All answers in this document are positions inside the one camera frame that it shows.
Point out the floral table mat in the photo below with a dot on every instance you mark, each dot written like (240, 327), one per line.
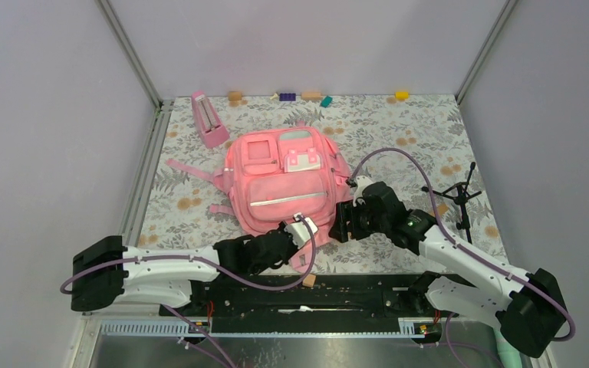
(405, 144)

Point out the purple toy brick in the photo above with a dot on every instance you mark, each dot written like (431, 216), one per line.
(287, 97)

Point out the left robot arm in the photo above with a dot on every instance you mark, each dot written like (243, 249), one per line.
(109, 272)

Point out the small wooden cube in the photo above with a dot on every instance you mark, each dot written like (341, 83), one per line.
(309, 281)

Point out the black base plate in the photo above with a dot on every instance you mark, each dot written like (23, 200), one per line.
(336, 303)

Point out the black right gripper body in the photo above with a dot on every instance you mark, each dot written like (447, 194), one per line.
(363, 222)

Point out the pink student backpack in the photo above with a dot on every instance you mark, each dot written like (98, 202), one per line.
(272, 176)

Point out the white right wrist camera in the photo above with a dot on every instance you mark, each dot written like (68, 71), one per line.
(360, 183)

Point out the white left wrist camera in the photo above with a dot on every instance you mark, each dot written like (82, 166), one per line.
(302, 230)

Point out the pink metronome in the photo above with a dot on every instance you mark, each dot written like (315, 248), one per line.
(208, 124)

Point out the black microphone tripod stand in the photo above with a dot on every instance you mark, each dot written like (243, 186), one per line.
(460, 195)

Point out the teal block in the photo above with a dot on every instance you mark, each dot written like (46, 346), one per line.
(326, 101)

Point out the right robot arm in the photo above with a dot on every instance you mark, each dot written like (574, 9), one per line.
(527, 308)

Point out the wooden block far left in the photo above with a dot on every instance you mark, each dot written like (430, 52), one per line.
(234, 95)

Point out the long wooden block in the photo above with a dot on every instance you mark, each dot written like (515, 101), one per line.
(311, 95)

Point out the mint green microphone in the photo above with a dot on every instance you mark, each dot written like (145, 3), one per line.
(508, 355)

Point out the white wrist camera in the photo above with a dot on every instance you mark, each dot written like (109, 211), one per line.
(302, 230)
(360, 183)

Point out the yellow block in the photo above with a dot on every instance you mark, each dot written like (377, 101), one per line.
(402, 95)

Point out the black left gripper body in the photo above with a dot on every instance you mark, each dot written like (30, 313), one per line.
(256, 269)

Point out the tan wooden wedge block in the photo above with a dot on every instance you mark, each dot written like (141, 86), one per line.
(442, 209)

